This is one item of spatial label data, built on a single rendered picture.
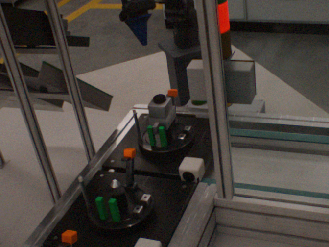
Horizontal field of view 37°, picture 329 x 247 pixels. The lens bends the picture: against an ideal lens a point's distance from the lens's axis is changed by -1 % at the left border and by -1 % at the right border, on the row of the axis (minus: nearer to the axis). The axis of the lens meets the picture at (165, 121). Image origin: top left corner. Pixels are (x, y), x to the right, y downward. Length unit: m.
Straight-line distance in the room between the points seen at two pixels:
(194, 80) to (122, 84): 0.87
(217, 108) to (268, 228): 0.29
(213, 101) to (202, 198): 0.24
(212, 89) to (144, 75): 0.93
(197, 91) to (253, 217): 0.29
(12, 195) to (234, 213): 0.61
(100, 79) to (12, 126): 0.38
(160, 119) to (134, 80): 0.66
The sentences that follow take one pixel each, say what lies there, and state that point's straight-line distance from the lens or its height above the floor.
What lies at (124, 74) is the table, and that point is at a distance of 1.83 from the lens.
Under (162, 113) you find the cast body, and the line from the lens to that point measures 1.12.
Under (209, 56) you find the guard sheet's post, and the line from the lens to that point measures 0.86.
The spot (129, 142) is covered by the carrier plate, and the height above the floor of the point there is 0.97.
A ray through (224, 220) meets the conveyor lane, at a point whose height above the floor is 0.90.
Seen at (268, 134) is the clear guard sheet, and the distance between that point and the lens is 0.91.
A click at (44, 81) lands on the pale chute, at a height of 1.17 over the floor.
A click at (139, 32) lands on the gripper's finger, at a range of 1.19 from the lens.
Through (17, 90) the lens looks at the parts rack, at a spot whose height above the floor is 1.22.
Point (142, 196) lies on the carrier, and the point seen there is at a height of 0.99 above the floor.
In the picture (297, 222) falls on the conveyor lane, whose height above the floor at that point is 0.92.
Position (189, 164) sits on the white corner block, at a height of 0.99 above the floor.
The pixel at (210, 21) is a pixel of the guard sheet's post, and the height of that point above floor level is 1.34.
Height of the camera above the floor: 1.63
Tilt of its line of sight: 31 degrees down
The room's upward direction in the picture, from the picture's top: 9 degrees counter-clockwise
